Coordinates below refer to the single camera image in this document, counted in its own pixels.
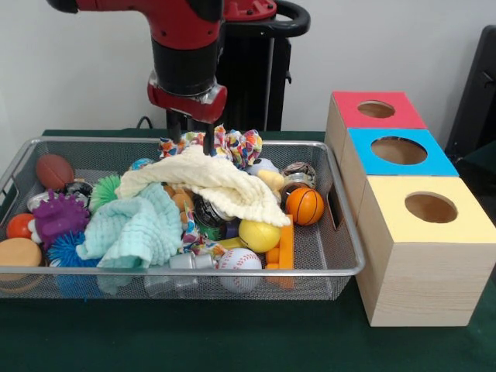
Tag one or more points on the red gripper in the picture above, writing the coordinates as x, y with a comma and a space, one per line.
186, 104

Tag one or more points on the cream waffle cloth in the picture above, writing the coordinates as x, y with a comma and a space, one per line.
217, 182

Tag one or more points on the brown toy football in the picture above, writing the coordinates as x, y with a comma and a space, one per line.
54, 172

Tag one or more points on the red round robot base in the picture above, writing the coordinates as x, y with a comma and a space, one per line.
250, 9

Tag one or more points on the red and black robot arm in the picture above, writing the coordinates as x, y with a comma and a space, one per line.
182, 46

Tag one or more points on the silver mesh bin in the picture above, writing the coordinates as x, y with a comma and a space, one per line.
329, 284

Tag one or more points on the wooden box with three holes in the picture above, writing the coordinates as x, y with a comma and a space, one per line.
418, 286

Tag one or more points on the colourful patterned cloth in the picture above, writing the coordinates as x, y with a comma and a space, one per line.
236, 145

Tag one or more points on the mint waffle cloth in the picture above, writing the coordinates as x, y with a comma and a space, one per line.
135, 232

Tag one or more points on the yellow ball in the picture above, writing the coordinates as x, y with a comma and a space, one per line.
259, 237

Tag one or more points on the orange toy basketball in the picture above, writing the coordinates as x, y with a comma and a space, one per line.
305, 206

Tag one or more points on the white toy baseball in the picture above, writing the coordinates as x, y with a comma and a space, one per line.
239, 263

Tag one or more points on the purple spiky rubber toy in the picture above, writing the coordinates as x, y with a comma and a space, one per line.
60, 221

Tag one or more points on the black chair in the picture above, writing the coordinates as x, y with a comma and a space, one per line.
476, 97

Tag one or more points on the dark green side tablecloth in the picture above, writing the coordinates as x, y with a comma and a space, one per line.
482, 159

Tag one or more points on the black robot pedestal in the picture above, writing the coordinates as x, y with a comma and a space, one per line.
255, 77

